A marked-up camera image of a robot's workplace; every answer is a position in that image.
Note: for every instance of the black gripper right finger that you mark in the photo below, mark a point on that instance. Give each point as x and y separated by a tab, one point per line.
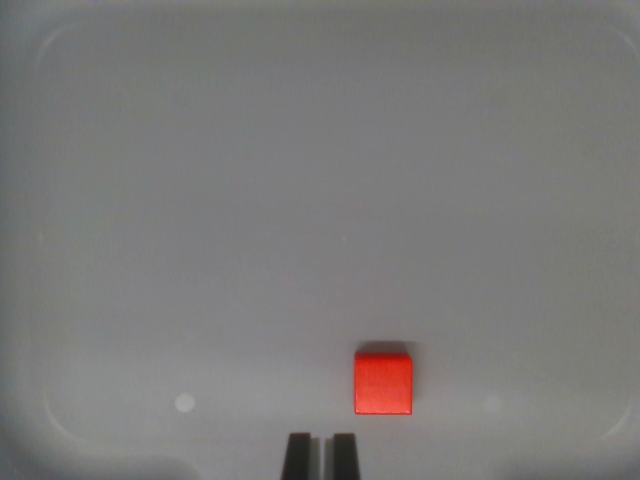
345	457

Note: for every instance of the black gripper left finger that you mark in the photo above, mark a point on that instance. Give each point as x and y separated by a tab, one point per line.
298	457

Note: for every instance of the red cube block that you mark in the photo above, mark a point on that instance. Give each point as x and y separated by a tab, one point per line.
383	384

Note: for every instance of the white plastic tray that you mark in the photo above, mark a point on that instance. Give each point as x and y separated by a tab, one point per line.
320	210

